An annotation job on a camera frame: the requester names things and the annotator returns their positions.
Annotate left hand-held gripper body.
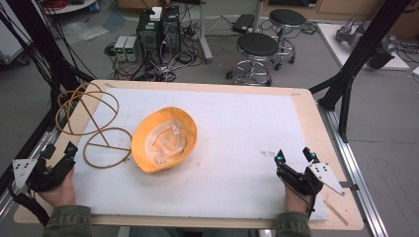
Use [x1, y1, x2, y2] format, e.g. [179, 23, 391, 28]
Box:
[12, 154, 77, 194]

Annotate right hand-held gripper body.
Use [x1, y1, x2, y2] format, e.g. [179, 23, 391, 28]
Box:
[275, 162, 347, 198]

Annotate brown wire hat stand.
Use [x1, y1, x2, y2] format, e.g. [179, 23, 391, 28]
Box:
[54, 81, 133, 170]

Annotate yellow bucket hat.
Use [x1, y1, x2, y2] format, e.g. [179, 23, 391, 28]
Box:
[130, 106, 199, 174]

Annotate person's right hand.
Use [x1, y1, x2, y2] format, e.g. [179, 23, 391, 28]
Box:
[283, 183, 312, 215]

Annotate person's left hand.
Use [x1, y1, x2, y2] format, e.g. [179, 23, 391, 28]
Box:
[39, 168, 77, 208]

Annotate thin wooden stick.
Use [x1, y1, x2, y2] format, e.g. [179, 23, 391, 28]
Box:
[322, 199, 350, 227]

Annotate white foam mat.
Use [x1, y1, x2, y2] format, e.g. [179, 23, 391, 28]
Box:
[71, 86, 329, 222]

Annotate grey power supply unit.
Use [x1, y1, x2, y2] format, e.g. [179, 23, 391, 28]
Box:
[113, 35, 128, 62]
[124, 35, 140, 62]

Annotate white floor board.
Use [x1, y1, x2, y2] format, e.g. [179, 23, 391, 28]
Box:
[316, 23, 411, 72]

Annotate black round stool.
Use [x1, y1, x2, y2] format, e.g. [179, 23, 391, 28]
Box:
[225, 32, 281, 88]
[268, 8, 307, 72]

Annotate black computer tower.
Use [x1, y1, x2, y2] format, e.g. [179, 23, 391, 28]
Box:
[160, 5, 182, 57]
[135, 9, 163, 65]

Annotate black flat device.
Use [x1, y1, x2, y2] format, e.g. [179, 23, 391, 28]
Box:
[230, 13, 256, 35]

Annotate grey metal table leg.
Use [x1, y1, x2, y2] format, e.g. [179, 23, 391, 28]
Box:
[197, 0, 214, 64]

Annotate white box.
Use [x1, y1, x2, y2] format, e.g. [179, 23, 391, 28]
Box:
[149, 6, 163, 23]

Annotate aluminium side rail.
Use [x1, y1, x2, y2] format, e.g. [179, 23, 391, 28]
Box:
[0, 98, 80, 221]
[317, 104, 390, 237]

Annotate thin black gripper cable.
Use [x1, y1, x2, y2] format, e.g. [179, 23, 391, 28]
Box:
[278, 174, 318, 222]

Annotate black sleeved gripper cable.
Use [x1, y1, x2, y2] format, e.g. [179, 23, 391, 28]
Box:
[8, 182, 51, 228]

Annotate black frame post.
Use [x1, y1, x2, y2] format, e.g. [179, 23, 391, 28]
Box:
[0, 0, 97, 132]
[308, 0, 413, 143]

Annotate tangle of floor cables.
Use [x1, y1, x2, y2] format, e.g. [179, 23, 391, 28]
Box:
[104, 19, 206, 83]

